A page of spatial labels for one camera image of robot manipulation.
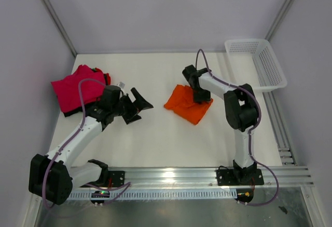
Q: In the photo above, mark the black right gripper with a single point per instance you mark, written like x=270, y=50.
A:
x=198, y=99

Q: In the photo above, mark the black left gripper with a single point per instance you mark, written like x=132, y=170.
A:
x=139, y=104

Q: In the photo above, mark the orange t shirt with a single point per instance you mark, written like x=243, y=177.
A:
x=182, y=104

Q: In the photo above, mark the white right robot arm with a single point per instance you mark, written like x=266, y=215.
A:
x=242, y=111

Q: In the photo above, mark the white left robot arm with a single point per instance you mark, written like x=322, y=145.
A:
x=53, y=177

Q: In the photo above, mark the red folded t shirt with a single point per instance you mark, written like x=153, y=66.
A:
x=106, y=75

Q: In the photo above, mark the white plastic basket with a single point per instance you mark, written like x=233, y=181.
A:
x=253, y=61

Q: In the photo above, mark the pink folded t shirt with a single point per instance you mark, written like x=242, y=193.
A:
x=76, y=89

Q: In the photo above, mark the left controller board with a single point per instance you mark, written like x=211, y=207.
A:
x=99, y=197

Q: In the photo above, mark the controller board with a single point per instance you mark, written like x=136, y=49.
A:
x=244, y=196
x=99, y=197

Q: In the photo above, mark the right controller board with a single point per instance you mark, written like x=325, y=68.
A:
x=244, y=196

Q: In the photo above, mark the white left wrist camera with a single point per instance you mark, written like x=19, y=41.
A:
x=121, y=85

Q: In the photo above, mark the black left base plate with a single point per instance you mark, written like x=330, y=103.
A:
x=110, y=179

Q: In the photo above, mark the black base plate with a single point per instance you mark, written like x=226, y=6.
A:
x=110, y=179
x=227, y=177

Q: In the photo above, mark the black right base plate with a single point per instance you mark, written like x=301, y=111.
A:
x=227, y=177

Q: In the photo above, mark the slotted grey cable duct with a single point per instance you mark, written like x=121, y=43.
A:
x=159, y=194

